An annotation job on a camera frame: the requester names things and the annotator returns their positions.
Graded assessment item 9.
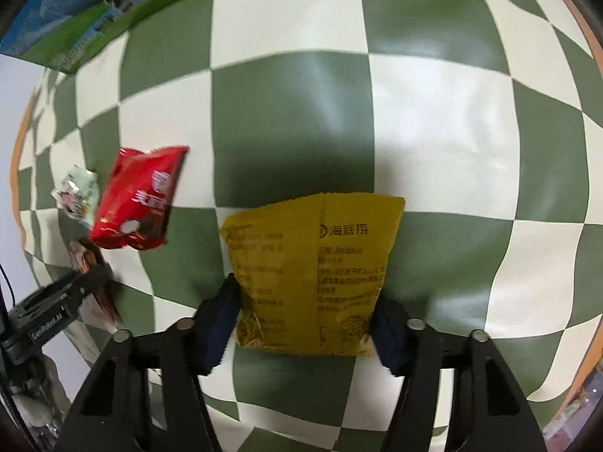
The brown snack wrapper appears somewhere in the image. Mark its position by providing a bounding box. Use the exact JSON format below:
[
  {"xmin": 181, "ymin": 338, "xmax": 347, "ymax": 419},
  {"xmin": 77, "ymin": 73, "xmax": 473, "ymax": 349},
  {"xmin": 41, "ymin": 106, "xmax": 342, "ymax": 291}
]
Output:
[{"xmin": 69, "ymin": 239, "xmax": 118, "ymax": 328}]

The yellow Haidilao snack packet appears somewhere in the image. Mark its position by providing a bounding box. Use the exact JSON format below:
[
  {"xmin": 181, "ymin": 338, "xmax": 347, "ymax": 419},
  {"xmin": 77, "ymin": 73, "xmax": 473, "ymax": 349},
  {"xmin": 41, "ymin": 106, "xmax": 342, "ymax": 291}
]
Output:
[{"xmin": 221, "ymin": 193, "xmax": 405, "ymax": 356}]

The red small snack packet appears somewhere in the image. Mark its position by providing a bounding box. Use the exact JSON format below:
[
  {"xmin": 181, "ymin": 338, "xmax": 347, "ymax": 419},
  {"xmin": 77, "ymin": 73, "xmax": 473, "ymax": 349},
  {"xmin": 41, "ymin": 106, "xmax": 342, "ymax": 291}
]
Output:
[{"xmin": 89, "ymin": 146, "xmax": 189, "ymax": 251}]

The green white candy wrapper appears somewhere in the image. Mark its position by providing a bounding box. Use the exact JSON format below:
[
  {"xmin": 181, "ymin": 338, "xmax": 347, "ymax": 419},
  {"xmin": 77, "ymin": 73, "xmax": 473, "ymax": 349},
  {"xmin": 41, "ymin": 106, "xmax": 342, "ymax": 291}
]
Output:
[{"xmin": 51, "ymin": 165, "xmax": 100, "ymax": 230}]

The green white checkered table mat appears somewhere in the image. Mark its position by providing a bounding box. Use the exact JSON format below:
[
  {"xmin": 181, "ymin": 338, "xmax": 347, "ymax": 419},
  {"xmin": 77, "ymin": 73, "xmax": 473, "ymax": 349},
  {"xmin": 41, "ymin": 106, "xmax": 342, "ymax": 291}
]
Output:
[{"xmin": 1, "ymin": 0, "xmax": 602, "ymax": 426}]

